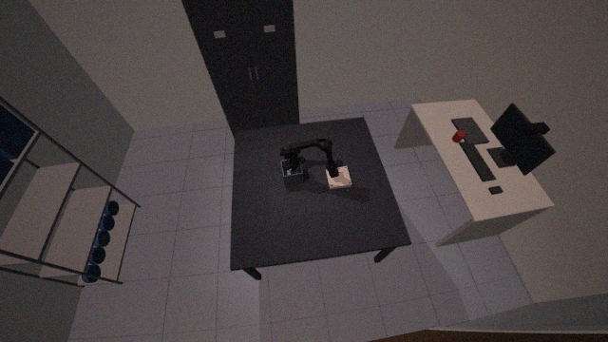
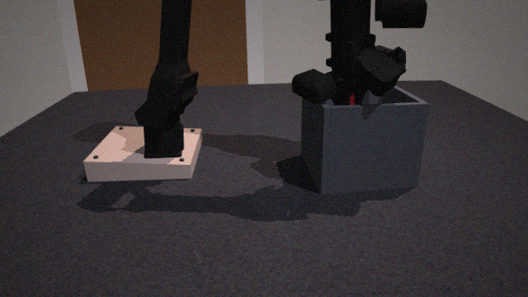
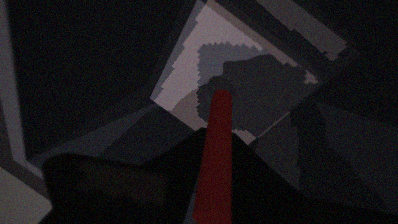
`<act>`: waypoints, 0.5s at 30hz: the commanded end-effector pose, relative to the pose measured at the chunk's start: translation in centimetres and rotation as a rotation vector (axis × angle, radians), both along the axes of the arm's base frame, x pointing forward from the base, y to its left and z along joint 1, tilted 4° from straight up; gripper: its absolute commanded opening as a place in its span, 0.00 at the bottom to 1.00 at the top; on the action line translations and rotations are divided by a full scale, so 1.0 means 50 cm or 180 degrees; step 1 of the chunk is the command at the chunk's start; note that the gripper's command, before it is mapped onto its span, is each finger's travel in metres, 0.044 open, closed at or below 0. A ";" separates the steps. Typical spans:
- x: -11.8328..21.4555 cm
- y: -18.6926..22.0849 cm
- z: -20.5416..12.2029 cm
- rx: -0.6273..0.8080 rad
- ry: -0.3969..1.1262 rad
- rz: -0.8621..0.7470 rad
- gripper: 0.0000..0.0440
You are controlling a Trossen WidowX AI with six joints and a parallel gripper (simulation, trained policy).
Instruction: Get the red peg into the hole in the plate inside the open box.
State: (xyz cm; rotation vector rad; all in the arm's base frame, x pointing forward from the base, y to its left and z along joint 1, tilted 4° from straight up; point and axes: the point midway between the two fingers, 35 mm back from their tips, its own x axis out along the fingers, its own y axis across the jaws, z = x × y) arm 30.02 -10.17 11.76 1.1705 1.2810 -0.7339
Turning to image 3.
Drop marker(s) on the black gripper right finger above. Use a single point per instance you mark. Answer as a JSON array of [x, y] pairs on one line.
[[261, 196]]

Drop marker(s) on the dark red peg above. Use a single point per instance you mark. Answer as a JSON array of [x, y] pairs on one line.
[[213, 201]]

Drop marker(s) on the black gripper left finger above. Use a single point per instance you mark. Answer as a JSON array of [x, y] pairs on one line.
[[158, 191]]

